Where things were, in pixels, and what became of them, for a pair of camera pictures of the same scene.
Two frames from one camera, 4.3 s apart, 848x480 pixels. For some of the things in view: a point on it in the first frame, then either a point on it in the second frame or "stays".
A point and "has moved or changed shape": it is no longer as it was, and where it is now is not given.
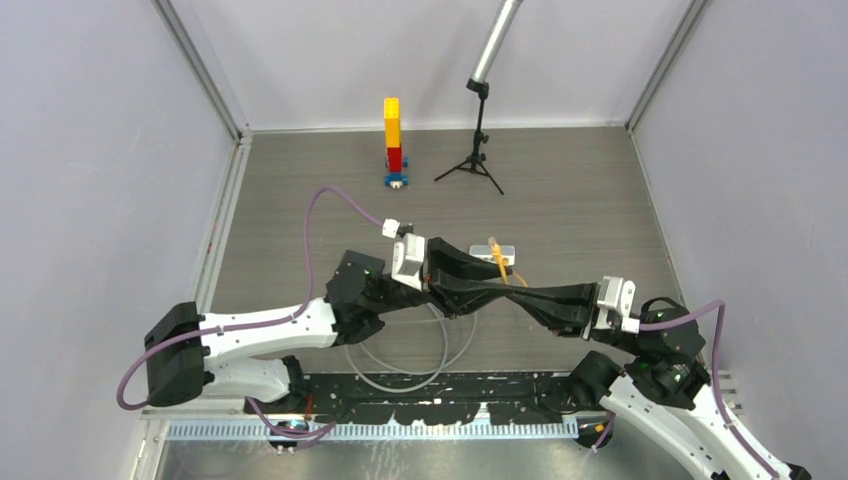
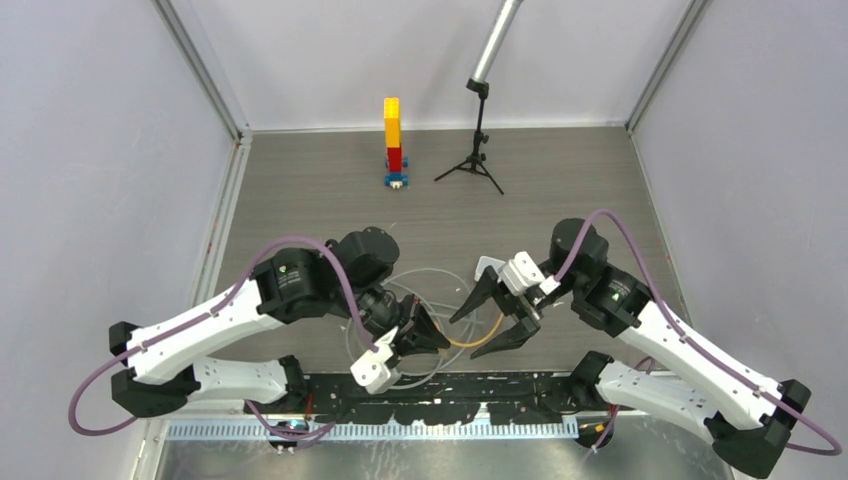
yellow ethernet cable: x=502 y=262 → x=481 y=340
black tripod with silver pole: x=479 y=83 stays
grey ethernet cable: x=425 y=372 has moved or changed shape
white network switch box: x=508 y=252 has moved or changed shape
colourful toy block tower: x=395 y=162 stays
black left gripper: x=448 y=280 → x=425 y=337
